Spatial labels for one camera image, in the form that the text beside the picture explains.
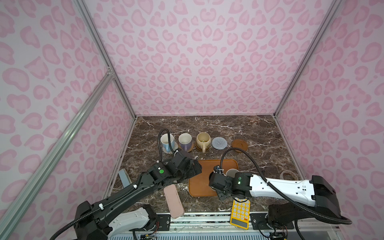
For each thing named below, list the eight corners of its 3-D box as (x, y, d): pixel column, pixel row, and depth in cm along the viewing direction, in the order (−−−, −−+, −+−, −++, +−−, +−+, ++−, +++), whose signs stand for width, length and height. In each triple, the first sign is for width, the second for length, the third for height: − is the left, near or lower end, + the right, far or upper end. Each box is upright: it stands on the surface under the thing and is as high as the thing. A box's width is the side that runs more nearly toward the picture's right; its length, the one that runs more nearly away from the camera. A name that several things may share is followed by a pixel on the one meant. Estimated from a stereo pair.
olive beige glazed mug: (196, 155, 99) (196, 148, 92) (196, 140, 107) (196, 132, 100) (210, 155, 99) (211, 148, 92) (209, 140, 107) (210, 132, 100)
